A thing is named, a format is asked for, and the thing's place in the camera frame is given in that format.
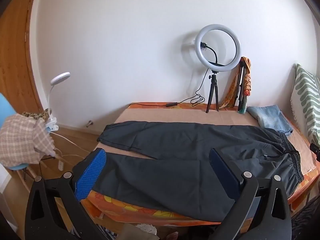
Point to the wooden door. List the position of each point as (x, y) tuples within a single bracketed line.
[(15, 55)]

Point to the white power adapter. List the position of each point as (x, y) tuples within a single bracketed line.
[(61, 165)]

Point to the orange patterned bed sheet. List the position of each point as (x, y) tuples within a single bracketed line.
[(120, 205)]

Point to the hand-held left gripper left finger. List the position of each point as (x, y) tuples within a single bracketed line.
[(91, 175)]

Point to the blue chair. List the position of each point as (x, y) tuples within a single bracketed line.
[(3, 105)]

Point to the orange patterned scarf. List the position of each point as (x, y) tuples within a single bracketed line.
[(247, 80)]

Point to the green striped white pillow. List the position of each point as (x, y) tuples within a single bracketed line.
[(305, 92)]

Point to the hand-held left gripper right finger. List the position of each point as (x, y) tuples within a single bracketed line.
[(220, 170)]

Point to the leopard print cloth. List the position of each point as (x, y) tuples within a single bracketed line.
[(41, 116)]

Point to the black gooseneck phone holder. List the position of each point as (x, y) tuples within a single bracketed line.
[(212, 51)]

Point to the metal door stopper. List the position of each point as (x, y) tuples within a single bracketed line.
[(89, 123)]

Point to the black tripod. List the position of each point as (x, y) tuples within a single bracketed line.
[(213, 85)]

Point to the white fuzzy cloth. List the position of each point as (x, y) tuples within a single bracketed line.
[(147, 228)]

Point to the beige plaid cloth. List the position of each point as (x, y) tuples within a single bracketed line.
[(20, 140)]

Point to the folded light blue cloth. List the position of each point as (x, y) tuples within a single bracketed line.
[(270, 117)]

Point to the dark grey pants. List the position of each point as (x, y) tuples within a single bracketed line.
[(175, 167)]

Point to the dark striped clothing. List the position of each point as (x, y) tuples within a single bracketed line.
[(307, 220)]

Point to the white clip lamp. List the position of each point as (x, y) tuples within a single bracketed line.
[(60, 78)]

